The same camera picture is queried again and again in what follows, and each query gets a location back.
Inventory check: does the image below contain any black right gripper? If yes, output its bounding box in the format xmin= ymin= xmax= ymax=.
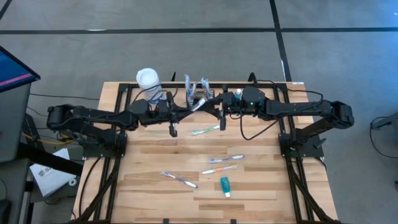
xmin=203 ymin=91 xmax=243 ymax=118

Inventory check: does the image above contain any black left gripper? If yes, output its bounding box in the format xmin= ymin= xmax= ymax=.
xmin=151 ymin=91 xmax=205 ymax=126

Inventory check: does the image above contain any green toothbrush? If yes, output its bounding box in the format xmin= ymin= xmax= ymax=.
xmin=190 ymin=124 xmax=221 ymax=136
xmin=190 ymin=97 xmax=208 ymax=113

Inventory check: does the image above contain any white purple toothbrush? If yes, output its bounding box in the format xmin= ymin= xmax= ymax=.
xmin=183 ymin=73 xmax=193 ymax=103

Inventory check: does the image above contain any blue white toothbrush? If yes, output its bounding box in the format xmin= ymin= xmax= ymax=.
xmin=208 ymin=154 xmax=246 ymax=164

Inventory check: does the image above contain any orange toothbrush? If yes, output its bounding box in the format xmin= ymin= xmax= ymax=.
xmin=200 ymin=164 xmax=238 ymax=175

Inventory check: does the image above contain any white wipes canister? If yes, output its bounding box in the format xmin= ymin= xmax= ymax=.
xmin=136 ymin=67 xmax=165 ymax=105

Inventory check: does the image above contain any purple toothbrush in clear wrapper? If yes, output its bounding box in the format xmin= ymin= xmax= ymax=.
xmin=160 ymin=170 xmax=199 ymax=189

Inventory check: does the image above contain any black stand beam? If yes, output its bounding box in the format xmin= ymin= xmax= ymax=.
xmin=17 ymin=141 xmax=85 ymax=177

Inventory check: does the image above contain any white booklet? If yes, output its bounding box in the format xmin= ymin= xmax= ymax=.
xmin=29 ymin=147 xmax=78 ymax=198

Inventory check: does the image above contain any blue screen monitor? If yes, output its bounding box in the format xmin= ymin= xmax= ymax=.
xmin=0 ymin=45 xmax=41 ymax=93

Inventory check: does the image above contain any black wire caddy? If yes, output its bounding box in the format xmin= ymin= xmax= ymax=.
xmin=185 ymin=88 xmax=216 ymax=108

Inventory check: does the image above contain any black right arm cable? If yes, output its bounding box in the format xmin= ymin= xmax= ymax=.
xmin=238 ymin=113 xmax=282 ymax=141

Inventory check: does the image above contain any yellow cable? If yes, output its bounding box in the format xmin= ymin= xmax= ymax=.
xmin=21 ymin=133 xmax=77 ymax=146

